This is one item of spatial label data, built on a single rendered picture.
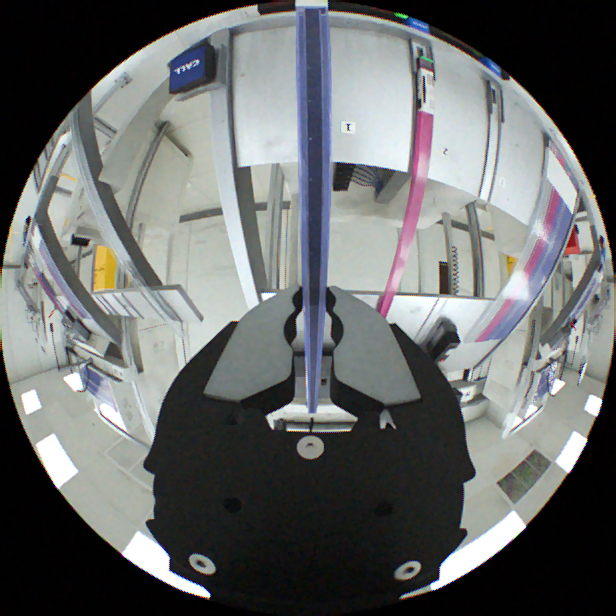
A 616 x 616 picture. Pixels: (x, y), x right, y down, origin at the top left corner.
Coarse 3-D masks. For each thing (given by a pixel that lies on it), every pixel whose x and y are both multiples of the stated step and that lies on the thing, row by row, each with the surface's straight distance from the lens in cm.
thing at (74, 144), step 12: (72, 120) 29; (72, 132) 29; (72, 144) 28; (72, 156) 28; (84, 168) 27; (84, 180) 26; (84, 192) 26; (96, 204) 26; (96, 216) 26; (108, 228) 26; (108, 240) 26; (120, 252) 27; (120, 264) 27; (132, 264) 27; (132, 276) 27; (144, 288) 28; (156, 300) 30; (156, 312) 31; (168, 312) 32; (168, 324) 33; (180, 336) 35
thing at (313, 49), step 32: (320, 32) 11; (320, 64) 10; (320, 96) 9; (320, 128) 9; (320, 160) 9; (320, 192) 9; (320, 224) 9; (320, 256) 10; (320, 288) 11; (320, 320) 13; (320, 352) 16
